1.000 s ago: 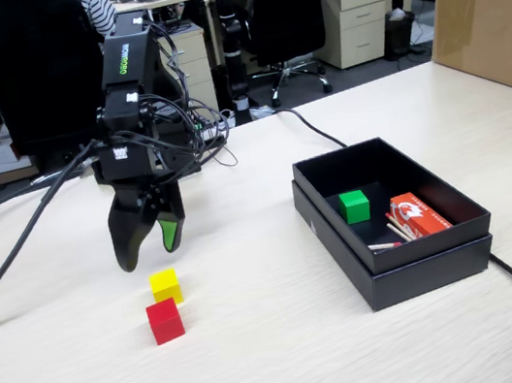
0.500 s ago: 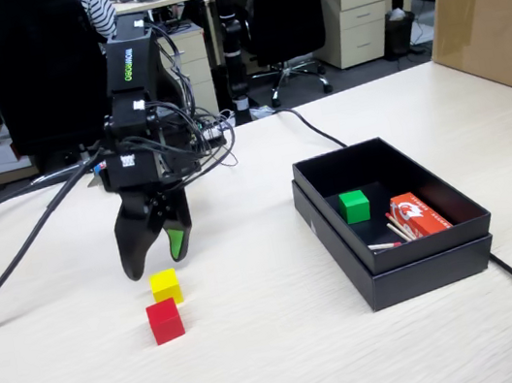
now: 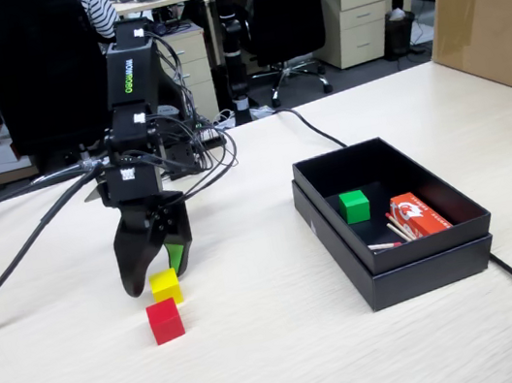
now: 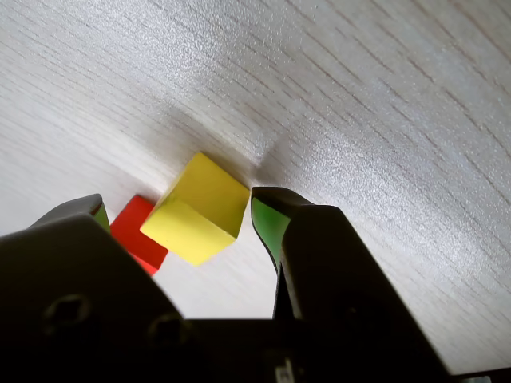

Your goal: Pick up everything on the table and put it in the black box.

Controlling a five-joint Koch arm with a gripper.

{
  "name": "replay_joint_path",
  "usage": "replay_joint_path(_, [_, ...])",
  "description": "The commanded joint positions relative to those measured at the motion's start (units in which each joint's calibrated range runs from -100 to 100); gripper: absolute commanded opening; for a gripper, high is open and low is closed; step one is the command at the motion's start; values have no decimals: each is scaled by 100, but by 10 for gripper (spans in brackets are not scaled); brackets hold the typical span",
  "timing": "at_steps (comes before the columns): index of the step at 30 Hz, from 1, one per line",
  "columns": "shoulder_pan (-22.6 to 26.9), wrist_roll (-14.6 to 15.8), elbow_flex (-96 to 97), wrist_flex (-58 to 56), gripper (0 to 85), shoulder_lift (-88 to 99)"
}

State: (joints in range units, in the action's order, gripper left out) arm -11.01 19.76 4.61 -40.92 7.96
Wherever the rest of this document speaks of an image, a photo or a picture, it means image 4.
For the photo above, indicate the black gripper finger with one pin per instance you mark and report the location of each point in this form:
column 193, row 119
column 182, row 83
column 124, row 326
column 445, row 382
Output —
column 339, row 299
column 72, row 287

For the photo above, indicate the red cube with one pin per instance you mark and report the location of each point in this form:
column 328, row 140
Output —
column 133, row 227

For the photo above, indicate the yellow cube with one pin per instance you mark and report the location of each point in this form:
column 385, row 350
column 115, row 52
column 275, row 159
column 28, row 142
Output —
column 199, row 207

